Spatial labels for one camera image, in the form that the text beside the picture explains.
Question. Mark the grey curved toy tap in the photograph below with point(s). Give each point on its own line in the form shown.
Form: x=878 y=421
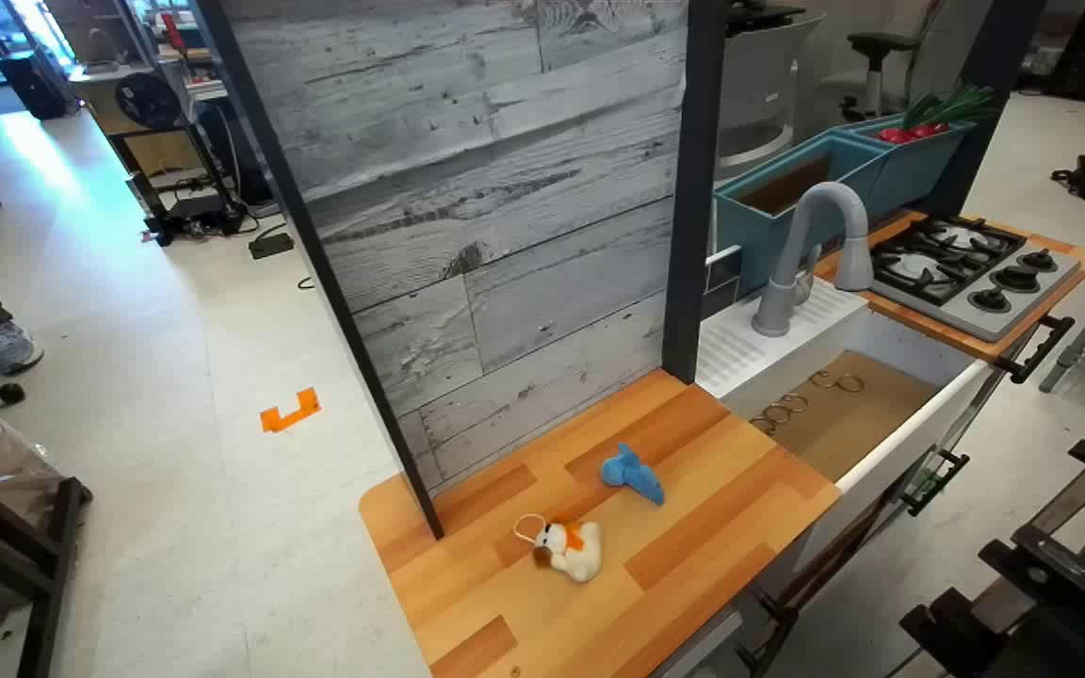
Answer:
x=820 y=202

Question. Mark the blue toy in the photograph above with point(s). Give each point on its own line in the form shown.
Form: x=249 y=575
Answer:
x=630 y=473

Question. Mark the grey wood-pattern back panel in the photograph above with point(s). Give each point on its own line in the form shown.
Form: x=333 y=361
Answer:
x=480 y=190

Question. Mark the white and orange plush toy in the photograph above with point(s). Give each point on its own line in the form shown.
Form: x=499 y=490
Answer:
x=573 y=552

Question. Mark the white toy sink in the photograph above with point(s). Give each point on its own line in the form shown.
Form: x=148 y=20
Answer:
x=760 y=333

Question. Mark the wooden countertop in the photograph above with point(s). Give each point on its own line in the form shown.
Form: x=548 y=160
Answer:
x=696 y=528

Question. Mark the large teal bin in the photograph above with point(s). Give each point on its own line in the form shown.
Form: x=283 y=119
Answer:
x=754 y=229

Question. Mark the orange floor marker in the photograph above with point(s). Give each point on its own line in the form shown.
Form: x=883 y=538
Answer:
x=289 y=413

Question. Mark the black box on floor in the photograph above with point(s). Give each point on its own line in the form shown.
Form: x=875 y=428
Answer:
x=273 y=243

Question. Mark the white toy kitchen cabinet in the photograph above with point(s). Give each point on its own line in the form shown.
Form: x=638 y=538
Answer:
x=823 y=552

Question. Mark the small teal bin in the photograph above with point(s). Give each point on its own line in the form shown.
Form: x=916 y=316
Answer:
x=919 y=170

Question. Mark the cluttered storage shelf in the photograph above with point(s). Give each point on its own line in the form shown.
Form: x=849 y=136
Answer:
x=180 y=136

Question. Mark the red toy vegetable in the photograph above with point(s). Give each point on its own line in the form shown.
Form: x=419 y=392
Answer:
x=908 y=134

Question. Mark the grey toy stove top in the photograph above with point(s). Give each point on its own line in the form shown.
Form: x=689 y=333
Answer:
x=970 y=269

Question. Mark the grey office chair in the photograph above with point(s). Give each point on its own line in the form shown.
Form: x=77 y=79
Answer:
x=883 y=51

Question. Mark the green toy vegetable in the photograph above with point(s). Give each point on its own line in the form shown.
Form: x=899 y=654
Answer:
x=949 y=107

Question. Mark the wooden stove base board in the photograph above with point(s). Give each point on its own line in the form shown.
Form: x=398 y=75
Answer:
x=1020 y=341

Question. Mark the grey shoe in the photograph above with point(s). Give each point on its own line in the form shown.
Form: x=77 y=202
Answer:
x=13 y=350

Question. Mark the dark side cart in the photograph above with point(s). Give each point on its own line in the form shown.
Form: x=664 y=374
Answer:
x=0 y=528

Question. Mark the wide black frame post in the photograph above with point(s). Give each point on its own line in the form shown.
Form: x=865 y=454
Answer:
x=696 y=190

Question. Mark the thin black frame post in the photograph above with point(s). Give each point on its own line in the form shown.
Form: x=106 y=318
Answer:
x=317 y=252

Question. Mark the black camera stand rig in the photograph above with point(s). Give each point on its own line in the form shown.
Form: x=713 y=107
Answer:
x=1044 y=591

